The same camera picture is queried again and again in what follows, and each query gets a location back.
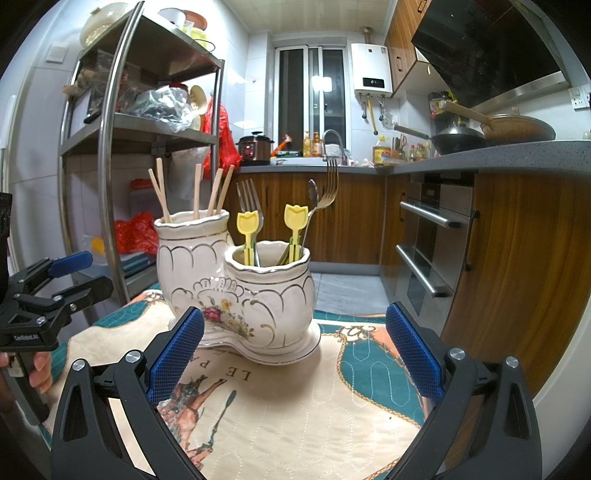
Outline steel kitchen faucet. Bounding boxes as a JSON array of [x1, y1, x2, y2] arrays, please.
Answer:
[[321, 129, 345, 163]]

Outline person's left hand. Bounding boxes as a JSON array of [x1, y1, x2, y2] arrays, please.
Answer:
[[0, 351, 54, 414]]

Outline sliding window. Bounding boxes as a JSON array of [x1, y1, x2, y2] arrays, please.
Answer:
[[271, 44, 350, 158]]

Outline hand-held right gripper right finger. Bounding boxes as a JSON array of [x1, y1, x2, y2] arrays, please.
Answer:
[[383, 302, 543, 480]]

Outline printed quilted mat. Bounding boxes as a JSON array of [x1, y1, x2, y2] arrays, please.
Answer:
[[39, 286, 428, 480]]

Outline yellow condiment bottles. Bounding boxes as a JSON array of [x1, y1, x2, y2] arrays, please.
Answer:
[[302, 131, 325, 158]]

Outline white floral ceramic utensil holder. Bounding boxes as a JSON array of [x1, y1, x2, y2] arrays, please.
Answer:
[[154, 209, 321, 365]]

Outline built-in steel oven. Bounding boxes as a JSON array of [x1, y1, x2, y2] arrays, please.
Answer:
[[394, 173, 476, 317]]

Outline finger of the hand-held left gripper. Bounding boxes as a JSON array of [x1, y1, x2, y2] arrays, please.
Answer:
[[9, 251, 94, 289], [14, 276, 115, 315]]

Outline hanging red plastic bag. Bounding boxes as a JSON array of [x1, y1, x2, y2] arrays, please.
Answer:
[[204, 98, 242, 172]]

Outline clear plastic container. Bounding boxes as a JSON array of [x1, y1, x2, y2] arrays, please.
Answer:
[[128, 179, 156, 219]]

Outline white water heater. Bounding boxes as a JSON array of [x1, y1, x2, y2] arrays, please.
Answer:
[[351, 42, 399, 99]]

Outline grey kitchen countertop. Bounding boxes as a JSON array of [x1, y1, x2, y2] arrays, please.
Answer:
[[233, 144, 591, 177]]

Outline clear crumpled plastic bag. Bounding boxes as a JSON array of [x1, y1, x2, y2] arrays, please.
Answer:
[[124, 88, 195, 133]]

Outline white bowl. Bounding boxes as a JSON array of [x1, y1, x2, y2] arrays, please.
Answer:
[[80, 2, 131, 47]]

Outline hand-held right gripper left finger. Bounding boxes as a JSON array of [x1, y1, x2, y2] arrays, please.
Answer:
[[51, 307, 206, 480]]

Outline steel rice cooker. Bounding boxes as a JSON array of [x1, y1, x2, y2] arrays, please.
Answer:
[[236, 131, 277, 166]]

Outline steel shelf rack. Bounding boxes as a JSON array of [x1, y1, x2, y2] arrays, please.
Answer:
[[58, 0, 227, 308]]

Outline gold-tinted steel fork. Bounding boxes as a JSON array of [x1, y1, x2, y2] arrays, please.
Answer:
[[295, 158, 341, 259]]

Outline wooden wall cabinet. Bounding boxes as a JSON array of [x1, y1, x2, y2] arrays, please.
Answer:
[[385, 0, 446, 99]]

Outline white hanging plastic bag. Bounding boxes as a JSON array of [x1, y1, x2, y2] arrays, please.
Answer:
[[167, 147, 209, 200]]

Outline cooking oil bottle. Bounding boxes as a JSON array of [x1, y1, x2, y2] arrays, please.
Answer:
[[372, 136, 393, 166]]

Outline flower-shaped steel spoon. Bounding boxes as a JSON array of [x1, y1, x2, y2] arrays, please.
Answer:
[[300, 179, 320, 250]]

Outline black wok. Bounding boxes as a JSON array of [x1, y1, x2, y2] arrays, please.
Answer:
[[394, 124, 490, 156]]

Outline black range hood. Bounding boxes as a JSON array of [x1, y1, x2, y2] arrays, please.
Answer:
[[411, 0, 572, 110]]

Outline cream plastic colander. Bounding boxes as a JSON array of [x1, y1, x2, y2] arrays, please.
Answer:
[[188, 84, 208, 131]]

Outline wooden base cabinet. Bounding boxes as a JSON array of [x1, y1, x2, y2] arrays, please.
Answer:
[[233, 171, 391, 266], [438, 171, 591, 398]]

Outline yellow tulip plastic spoon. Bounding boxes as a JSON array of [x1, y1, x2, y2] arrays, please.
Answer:
[[277, 203, 309, 266], [237, 210, 259, 267]]

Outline pan with wooden handle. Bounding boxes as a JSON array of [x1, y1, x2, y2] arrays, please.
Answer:
[[442, 102, 557, 144]]

